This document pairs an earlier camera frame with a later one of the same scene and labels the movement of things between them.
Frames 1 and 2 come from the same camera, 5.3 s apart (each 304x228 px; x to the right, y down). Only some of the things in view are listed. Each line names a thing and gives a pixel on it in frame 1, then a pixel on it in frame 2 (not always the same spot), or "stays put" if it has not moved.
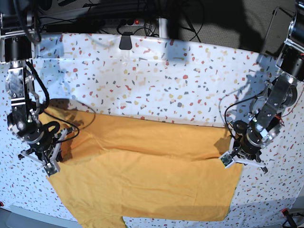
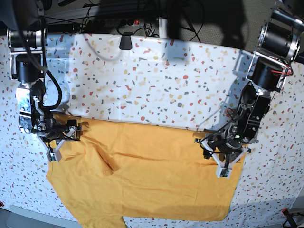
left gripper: [45, 147] → [55, 131]
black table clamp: [126, 42] stays put
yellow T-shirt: [115, 166] stays put
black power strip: [113, 23] stays put
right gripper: [248, 150] → [222, 144]
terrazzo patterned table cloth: [162, 78] stays put
